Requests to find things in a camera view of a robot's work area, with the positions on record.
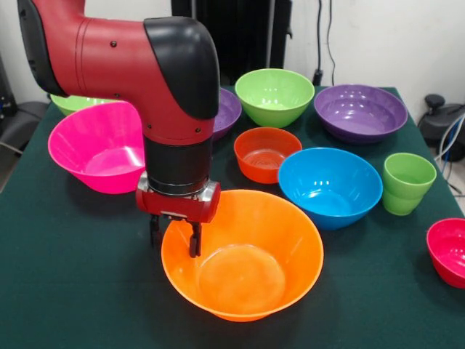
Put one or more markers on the black pedestal column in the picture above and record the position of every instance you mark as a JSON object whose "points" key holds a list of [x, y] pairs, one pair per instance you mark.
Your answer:
{"points": [[247, 36]]}

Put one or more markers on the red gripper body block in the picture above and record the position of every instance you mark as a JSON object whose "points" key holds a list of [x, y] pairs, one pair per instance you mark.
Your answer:
{"points": [[174, 207]]}

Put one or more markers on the purple plastic bowl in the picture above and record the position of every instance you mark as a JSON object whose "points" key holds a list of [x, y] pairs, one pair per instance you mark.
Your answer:
{"points": [[229, 112], [359, 116]]}

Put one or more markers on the large orange plastic bowl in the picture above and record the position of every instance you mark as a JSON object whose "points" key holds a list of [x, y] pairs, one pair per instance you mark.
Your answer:
{"points": [[247, 276]]}

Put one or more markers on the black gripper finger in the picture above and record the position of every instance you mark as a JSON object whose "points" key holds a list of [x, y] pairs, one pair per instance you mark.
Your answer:
{"points": [[155, 232], [195, 241]]}

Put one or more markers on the large pink plastic bowl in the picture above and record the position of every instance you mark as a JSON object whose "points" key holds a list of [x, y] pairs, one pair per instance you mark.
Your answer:
{"points": [[101, 152]]}

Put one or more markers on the small orange-red plastic bowl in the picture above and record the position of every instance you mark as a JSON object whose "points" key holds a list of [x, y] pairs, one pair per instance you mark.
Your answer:
{"points": [[261, 156]]}

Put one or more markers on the small red-pink plastic bowl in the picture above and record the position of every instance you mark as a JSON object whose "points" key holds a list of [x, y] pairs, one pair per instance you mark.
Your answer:
{"points": [[450, 254]]}

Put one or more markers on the dark green tablecloth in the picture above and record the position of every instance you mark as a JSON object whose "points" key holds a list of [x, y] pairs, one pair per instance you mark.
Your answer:
{"points": [[72, 254]]}

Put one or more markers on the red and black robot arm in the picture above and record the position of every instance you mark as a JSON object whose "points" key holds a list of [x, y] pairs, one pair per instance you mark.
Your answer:
{"points": [[109, 54]]}

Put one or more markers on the blue plastic bowl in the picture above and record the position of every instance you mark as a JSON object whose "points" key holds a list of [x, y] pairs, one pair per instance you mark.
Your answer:
{"points": [[327, 196]]}

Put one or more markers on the green plastic bowl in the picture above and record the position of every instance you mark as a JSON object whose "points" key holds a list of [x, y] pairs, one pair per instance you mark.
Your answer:
{"points": [[69, 103], [274, 105]]}

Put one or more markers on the green plastic cup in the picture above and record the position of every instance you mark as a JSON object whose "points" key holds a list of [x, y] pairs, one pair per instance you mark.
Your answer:
{"points": [[407, 189]]}

